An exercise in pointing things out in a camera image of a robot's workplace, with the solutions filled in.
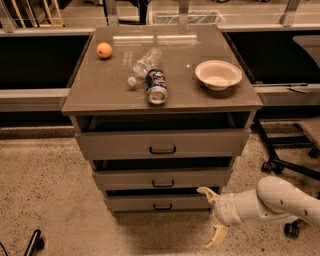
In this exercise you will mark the grey top drawer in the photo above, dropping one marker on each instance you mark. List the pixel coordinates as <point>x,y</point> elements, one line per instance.
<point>162,144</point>

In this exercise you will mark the black chair leg with caster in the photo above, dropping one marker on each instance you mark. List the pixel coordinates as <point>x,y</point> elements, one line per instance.
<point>36,243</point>

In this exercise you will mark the grey bottom drawer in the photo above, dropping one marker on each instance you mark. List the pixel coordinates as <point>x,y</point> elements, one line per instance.
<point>158,203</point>

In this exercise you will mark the grey middle drawer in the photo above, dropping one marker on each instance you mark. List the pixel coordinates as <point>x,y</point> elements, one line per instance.
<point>162,178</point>

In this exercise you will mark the blue soda can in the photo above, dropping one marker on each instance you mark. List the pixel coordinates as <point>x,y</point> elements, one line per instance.
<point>156,89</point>

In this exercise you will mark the wooden chair frame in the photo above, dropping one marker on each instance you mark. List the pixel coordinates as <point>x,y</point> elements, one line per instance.
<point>36,13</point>

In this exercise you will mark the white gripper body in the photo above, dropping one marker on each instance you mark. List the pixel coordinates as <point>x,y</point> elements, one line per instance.
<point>225,208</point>

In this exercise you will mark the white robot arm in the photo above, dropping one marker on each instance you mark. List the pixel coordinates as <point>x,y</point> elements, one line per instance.
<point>273,199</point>

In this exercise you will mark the clear plastic water bottle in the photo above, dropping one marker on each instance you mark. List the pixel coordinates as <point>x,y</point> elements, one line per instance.
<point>141,67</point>

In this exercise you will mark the white paper bowl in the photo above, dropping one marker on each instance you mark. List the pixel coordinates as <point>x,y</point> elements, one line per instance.
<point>218,75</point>

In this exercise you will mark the grey drawer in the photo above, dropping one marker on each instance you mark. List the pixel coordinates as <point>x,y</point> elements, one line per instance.
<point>158,203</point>
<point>162,178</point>
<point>162,144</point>

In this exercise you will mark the orange fruit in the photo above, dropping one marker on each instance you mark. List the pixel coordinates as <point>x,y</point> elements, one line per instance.
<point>104,50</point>

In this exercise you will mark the grey drawer cabinet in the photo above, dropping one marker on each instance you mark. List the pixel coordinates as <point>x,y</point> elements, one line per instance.
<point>101,100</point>

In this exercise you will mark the wire mesh basket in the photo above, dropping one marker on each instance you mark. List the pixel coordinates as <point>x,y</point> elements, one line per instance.
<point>192,17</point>

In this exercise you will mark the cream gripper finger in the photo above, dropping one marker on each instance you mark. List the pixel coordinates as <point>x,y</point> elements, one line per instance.
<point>211,196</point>
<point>220,232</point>

